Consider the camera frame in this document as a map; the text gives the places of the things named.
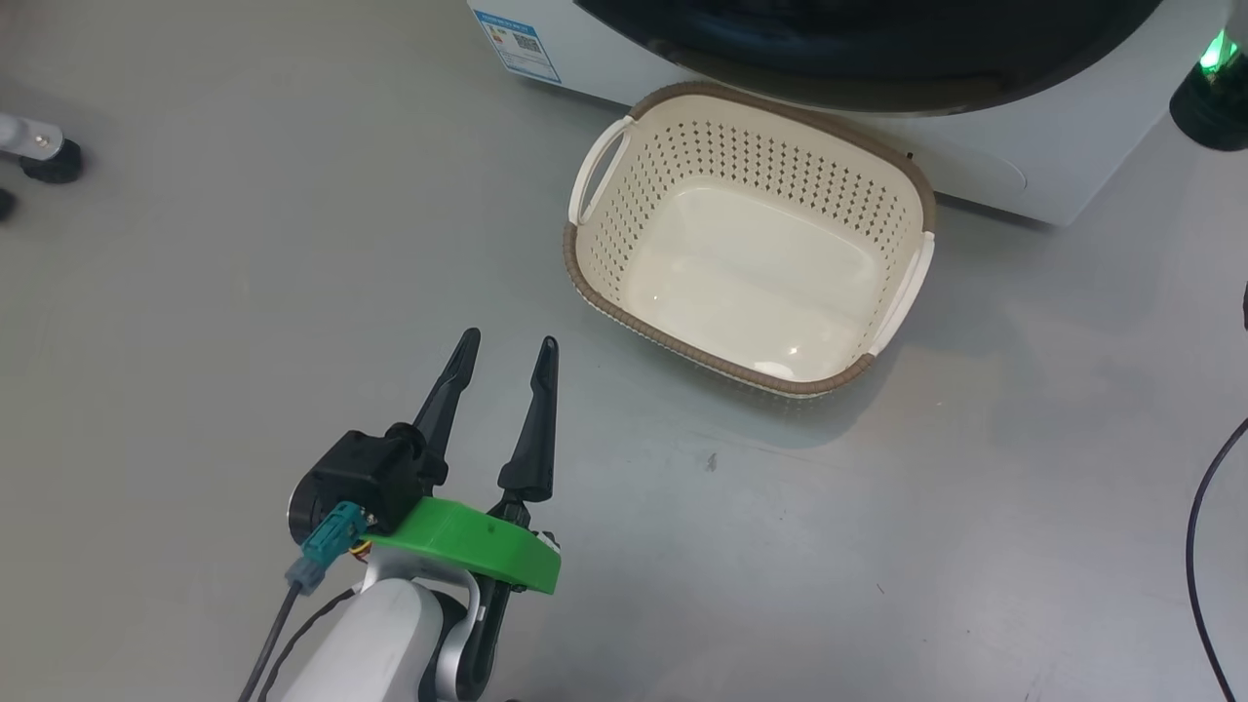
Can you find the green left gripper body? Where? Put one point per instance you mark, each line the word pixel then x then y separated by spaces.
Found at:
pixel 468 541

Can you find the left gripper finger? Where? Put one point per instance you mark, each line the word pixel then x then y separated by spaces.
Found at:
pixel 534 448
pixel 444 419

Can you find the cream perforated laundry basket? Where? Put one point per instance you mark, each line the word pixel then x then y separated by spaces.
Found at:
pixel 741 273

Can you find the white front-load washing machine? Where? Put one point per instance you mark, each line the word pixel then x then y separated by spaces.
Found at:
pixel 975 156

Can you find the blue energy label sticker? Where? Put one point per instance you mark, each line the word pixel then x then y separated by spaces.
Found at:
pixel 522 41

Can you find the grey metal leg black foot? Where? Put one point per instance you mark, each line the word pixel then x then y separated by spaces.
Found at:
pixel 29 136

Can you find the round drain filter cover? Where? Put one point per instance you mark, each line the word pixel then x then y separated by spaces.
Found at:
pixel 975 171

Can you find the black device with green light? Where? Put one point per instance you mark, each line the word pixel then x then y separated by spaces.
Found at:
pixel 1214 102

